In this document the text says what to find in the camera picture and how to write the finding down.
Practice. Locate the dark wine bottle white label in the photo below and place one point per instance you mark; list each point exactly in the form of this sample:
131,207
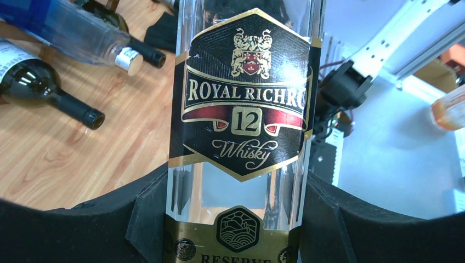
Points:
28,80

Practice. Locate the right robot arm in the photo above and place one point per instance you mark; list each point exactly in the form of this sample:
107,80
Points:
345,87

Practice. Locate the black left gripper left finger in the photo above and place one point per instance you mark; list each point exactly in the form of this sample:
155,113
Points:
124,225

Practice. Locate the blue square bottle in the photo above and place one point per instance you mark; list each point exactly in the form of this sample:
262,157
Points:
65,27

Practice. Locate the dark wine bottle silver neck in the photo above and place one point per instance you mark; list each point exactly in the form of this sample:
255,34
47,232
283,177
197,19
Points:
171,4

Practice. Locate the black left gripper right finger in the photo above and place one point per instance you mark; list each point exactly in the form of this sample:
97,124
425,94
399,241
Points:
339,227

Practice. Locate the dark wine bottle middle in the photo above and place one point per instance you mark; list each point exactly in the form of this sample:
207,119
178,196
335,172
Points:
131,53

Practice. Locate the clear whisky bottle black label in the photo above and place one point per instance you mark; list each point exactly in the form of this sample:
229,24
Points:
242,119

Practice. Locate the black cloth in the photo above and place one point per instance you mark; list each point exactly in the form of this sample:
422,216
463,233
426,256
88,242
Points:
163,33

